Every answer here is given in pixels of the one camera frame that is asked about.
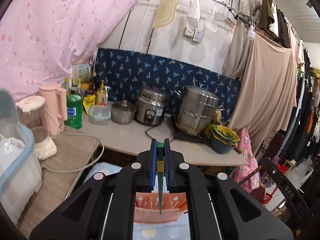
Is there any white glass blender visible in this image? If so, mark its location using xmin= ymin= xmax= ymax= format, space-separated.
xmin=17 ymin=95 xmax=57 ymax=160

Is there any small steel lidded pot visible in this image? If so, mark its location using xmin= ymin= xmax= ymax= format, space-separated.
xmin=111 ymin=100 xmax=137 ymax=125

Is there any white blue dish rack box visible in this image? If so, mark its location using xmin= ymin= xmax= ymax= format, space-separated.
xmin=0 ymin=88 xmax=42 ymax=225

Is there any yellow oil bottle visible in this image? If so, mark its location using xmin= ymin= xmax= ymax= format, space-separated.
xmin=95 ymin=80 xmax=106 ymax=105

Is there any steel rice cooker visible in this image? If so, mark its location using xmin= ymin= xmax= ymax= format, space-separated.
xmin=135 ymin=86 xmax=169 ymax=126

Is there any yellow cutting board hanging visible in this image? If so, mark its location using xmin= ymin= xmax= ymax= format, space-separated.
xmin=152 ymin=0 xmax=180 ymax=29

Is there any green chopstick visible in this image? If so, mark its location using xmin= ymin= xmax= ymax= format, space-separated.
xmin=157 ymin=142 xmax=165 ymax=215

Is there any clear plastic food container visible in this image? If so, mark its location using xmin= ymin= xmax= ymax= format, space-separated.
xmin=89 ymin=105 xmax=111 ymax=125

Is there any large steel steamer pot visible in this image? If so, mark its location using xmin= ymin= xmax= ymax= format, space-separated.
xmin=175 ymin=86 xmax=225 ymax=136

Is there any blue basin with vegetables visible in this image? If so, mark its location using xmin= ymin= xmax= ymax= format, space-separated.
xmin=209 ymin=125 xmax=240 ymax=154

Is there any navy floral backsplash cloth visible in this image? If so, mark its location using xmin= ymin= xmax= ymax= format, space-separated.
xmin=95 ymin=48 xmax=241 ymax=124

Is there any pink perforated utensil basket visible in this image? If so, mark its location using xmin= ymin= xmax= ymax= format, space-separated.
xmin=134 ymin=192 xmax=188 ymax=224

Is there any pink floral hanging sheet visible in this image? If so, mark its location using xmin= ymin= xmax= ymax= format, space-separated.
xmin=1 ymin=0 xmax=137 ymax=100

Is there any pink floral apron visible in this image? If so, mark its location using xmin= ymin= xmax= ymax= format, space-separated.
xmin=229 ymin=127 xmax=261 ymax=194

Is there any black induction cooktop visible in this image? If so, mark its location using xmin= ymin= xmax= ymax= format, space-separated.
xmin=166 ymin=116 xmax=209 ymax=145

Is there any red plastic stool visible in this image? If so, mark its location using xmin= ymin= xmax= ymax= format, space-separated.
xmin=260 ymin=164 xmax=288 ymax=204

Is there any white wall socket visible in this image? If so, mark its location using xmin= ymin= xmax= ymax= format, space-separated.
xmin=184 ymin=28 xmax=202 ymax=43

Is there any pink electric kettle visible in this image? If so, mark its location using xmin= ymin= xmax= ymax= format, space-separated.
xmin=39 ymin=83 xmax=68 ymax=136

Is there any beige hanging curtain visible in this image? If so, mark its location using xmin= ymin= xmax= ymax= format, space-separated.
xmin=223 ymin=20 xmax=297 ymax=153

